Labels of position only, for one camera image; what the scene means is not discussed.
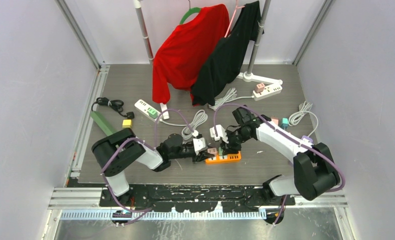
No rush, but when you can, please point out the red shirt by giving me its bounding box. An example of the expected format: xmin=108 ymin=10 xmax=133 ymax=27
xmin=152 ymin=4 xmax=230 ymax=104

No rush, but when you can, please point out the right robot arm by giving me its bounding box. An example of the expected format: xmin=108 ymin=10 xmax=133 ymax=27
xmin=210 ymin=105 xmax=346 ymax=206

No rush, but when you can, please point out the clothes rack pole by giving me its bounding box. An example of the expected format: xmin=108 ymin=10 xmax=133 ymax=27
xmin=133 ymin=0 xmax=170 ymax=120
xmin=237 ymin=0 xmax=283 ymax=86

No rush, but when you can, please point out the purple power strip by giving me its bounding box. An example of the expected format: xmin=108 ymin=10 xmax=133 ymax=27
xmin=301 ymin=135 xmax=314 ymax=145

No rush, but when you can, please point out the clothes rack left pole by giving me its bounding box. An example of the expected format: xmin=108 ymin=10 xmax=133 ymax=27
xmin=133 ymin=0 xmax=170 ymax=120

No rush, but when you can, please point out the green strip black cord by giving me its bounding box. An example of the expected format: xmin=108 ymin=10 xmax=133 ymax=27
xmin=91 ymin=96 xmax=135 ymax=120

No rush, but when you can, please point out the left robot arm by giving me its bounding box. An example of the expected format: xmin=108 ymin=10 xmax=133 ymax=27
xmin=91 ymin=128 xmax=215 ymax=207

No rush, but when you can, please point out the left white power strip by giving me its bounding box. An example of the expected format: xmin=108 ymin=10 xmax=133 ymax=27
xmin=134 ymin=99 xmax=160 ymax=122

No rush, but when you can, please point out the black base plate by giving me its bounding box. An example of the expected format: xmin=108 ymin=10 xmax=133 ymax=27
xmin=117 ymin=184 xmax=283 ymax=213

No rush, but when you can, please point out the pink hanger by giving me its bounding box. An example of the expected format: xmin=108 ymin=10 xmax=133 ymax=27
xmin=224 ymin=0 xmax=245 ymax=38

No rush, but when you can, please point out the orange power strip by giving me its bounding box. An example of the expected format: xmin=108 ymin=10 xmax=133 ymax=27
xmin=205 ymin=151 xmax=242 ymax=165

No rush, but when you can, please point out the orange strip white cord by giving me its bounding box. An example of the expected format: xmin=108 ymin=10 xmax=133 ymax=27
xmin=180 ymin=109 xmax=209 ymax=142

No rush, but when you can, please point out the white power strip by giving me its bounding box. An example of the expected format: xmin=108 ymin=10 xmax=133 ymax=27
xmin=134 ymin=99 xmax=160 ymax=122
xmin=252 ymin=83 xmax=283 ymax=101

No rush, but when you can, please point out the clothes rack right pole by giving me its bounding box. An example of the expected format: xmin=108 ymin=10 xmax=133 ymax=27
xmin=237 ymin=0 xmax=283 ymax=86

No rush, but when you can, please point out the right white power strip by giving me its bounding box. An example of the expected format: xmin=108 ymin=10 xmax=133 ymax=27
xmin=252 ymin=83 xmax=283 ymax=101

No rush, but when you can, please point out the right white strip cord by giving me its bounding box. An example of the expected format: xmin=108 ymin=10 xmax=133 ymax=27
xmin=209 ymin=87 xmax=255 ymax=111

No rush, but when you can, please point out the green plug on white strip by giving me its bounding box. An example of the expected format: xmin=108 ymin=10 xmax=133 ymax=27
xmin=147 ymin=107 xmax=159 ymax=120

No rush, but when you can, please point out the green hanger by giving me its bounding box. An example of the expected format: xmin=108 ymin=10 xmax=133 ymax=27
xmin=179 ymin=7 xmax=201 ymax=25

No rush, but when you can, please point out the yellow plug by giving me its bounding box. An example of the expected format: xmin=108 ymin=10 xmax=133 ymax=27
xmin=121 ymin=119 xmax=133 ymax=128

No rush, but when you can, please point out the pink plug on white strip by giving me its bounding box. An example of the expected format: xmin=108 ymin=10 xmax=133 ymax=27
xmin=254 ymin=83 xmax=265 ymax=94

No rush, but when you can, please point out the black shirt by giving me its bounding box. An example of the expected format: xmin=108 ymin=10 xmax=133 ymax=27
xmin=190 ymin=0 xmax=262 ymax=106

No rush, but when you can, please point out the pink plug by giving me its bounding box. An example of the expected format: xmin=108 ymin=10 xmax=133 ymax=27
xmin=271 ymin=117 xmax=279 ymax=126
xmin=207 ymin=148 xmax=218 ymax=158
xmin=254 ymin=83 xmax=265 ymax=94

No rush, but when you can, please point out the teal plug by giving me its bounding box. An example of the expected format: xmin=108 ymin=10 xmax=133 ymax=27
xmin=279 ymin=117 xmax=289 ymax=130

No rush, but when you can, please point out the green power strip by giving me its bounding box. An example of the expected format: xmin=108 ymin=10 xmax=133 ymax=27
xmin=90 ymin=111 xmax=117 ymax=136

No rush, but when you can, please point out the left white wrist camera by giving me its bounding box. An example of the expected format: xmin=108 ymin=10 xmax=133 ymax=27
xmin=192 ymin=130 xmax=207 ymax=155

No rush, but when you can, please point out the purple strip white cord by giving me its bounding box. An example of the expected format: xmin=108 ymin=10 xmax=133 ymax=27
xmin=287 ymin=100 xmax=319 ymax=138

